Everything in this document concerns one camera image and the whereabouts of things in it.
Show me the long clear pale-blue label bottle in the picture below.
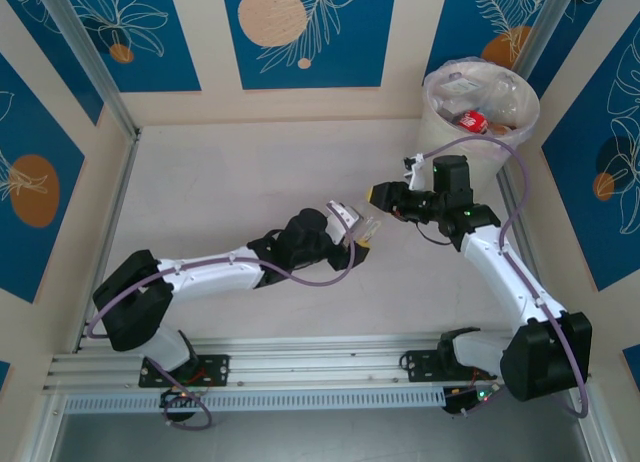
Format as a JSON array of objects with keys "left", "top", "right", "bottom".
[{"left": 355, "top": 213, "right": 381, "bottom": 242}]

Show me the clear bottle red label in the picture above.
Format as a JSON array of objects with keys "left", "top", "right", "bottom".
[{"left": 455, "top": 109, "right": 491, "bottom": 135}]

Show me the beige round bin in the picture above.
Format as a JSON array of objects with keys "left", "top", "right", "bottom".
[{"left": 415, "top": 55, "right": 542, "bottom": 183}]

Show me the small green-lit circuit board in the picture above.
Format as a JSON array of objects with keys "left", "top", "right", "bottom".
[
  {"left": 442, "top": 385, "right": 503, "bottom": 417},
  {"left": 158, "top": 387, "right": 202, "bottom": 409}
]

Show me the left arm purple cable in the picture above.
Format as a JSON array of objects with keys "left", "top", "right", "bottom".
[{"left": 85, "top": 201, "right": 357, "bottom": 430}]

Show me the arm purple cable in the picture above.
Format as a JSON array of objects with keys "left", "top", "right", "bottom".
[
  {"left": 419, "top": 134, "right": 591, "bottom": 419},
  {"left": 85, "top": 201, "right": 357, "bottom": 430}
]

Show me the right gripper thin black wire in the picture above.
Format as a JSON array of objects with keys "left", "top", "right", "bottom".
[{"left": 417, "top": 219, "right": 454, "bottom": 246}]

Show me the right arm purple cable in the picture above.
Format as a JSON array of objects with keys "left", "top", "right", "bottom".
[{"left": 419, "top": 134, "right": 591, "bottom": 419}]

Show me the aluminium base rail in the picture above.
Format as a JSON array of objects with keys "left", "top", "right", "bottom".
[{"left": 43, "top": 334, "right": 594, "bottom": 394}]

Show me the white slotted cable duct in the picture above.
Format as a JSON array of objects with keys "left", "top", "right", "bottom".
[{"left": 62, "top": 385, "right": 447, "bottom": 415}]

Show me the aluminium frame post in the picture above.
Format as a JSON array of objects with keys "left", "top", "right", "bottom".
[
  {"left": 507, "top": 0, "right": 576, "bottom": 83},
  {"left": 19, "top": 394, "right": 69, "bottom": 462},
  {"left": 567, "top": 381, "right": 621, "bottom": 462},
  {"left": 35, "top": 0, "right": 141, "bottom": 141}
]

